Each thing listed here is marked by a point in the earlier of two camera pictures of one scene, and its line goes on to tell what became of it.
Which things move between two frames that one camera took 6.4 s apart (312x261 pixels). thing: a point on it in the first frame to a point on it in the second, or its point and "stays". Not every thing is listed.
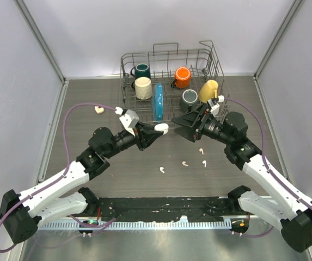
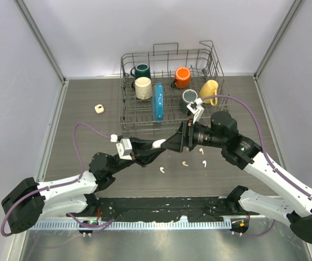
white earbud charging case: (162, 126) to (156, 144)
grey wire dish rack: (162, 85) stays
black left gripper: (145, 135) to (142, 157)
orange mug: (182, 80) stays
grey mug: (189, 97) stays
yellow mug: (208, 90) stays
